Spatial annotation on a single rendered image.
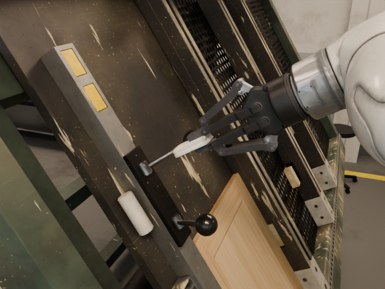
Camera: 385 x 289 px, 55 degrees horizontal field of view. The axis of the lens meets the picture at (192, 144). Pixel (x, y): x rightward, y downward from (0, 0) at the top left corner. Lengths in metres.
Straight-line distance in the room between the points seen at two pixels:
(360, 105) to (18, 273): 0.45
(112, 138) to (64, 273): 0.26
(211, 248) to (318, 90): 0.46
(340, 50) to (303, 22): 3.80
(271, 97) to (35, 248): 0.37
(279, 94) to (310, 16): 3.78
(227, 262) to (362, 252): 2.25
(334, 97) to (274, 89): 0.08
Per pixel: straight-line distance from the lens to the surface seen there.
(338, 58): 0.53
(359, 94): 0.38
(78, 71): 0.70
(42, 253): 0.52
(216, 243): 0.88
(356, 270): 2.91
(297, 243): 1.18
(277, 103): 0.55
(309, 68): 0.54
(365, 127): 0.36
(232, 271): 0.92
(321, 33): 4.32
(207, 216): 0.62
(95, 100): 0.69
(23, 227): 0.51
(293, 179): 1.49
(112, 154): 0.69
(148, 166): 0.69
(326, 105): 0.54
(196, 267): 0.76
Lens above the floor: 1.81
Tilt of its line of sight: 24 degrees down
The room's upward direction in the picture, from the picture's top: straight up
